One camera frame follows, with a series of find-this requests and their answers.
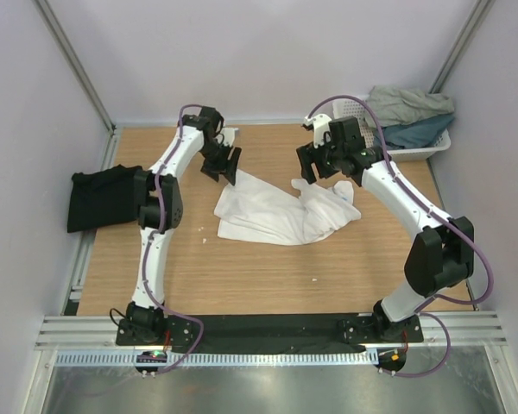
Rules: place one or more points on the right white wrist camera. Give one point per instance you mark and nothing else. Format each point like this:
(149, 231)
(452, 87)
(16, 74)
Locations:
(319, 125)

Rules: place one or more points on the slotted grey cable duct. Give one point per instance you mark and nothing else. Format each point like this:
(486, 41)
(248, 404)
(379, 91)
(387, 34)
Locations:
(154, 358)

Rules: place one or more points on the white plastic laundry basket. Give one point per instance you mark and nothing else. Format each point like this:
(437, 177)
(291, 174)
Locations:
(346, 107)

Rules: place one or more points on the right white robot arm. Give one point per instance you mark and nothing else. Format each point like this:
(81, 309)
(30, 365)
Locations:
(441, 255)

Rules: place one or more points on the grey t shirt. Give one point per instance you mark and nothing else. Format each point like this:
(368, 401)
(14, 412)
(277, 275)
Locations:
(396, 106)

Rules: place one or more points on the right aluminium corner post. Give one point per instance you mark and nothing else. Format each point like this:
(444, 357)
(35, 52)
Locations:
(459, 47)

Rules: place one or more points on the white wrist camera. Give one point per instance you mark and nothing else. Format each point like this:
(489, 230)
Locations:
(319, 125)
(227, 136)

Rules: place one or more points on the black folded t shirt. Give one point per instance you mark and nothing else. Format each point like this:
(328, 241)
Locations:
(102, 199)

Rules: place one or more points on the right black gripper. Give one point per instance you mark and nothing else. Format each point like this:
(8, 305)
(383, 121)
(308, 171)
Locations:
(307, 155)

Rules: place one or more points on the white t shirt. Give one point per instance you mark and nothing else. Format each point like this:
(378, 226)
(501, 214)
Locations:
(253, 210)

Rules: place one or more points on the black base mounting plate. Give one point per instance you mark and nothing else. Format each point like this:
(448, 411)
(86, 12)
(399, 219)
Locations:
(331, 333)

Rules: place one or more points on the aluminium corner post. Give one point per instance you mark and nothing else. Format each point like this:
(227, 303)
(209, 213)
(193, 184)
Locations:
(72, 59)
(459, 47)

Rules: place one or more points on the aluminium front frame rail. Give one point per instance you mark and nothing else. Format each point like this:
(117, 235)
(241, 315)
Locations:
(457, 327)

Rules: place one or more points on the teal blue t shirt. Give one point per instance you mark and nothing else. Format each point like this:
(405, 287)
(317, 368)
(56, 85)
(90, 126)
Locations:
(418, 134)

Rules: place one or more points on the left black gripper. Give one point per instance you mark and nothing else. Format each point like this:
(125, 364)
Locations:
(226, 168)

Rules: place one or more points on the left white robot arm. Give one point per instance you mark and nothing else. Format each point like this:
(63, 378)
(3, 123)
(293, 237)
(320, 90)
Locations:
(159, 211)

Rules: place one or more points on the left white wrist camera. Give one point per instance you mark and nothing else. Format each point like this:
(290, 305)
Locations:
(227, 136)

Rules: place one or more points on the left aluminium corner post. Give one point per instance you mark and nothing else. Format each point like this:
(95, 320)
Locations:
(72, 59)

